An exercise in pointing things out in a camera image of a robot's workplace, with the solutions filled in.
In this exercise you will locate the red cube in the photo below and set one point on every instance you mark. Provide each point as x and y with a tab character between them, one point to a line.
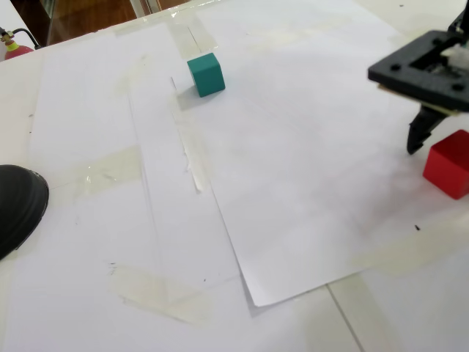
448	168

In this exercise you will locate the black round stand base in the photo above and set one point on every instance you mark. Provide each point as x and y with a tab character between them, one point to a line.
18	209

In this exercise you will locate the beige masking tape strip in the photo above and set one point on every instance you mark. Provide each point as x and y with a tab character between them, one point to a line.
190	36
106	172
196	172
318	319
154	293

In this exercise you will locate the white paper sheet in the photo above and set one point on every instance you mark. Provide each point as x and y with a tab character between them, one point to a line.
172	220
293	165

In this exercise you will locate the red fire extinguisher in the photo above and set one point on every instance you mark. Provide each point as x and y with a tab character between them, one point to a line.
18	51

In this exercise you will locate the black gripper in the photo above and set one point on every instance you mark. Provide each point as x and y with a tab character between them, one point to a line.
420	129

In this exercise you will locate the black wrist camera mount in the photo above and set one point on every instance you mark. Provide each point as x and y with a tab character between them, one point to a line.
399	69

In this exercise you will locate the teal blue cube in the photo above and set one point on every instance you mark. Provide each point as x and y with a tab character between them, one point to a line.
207	75

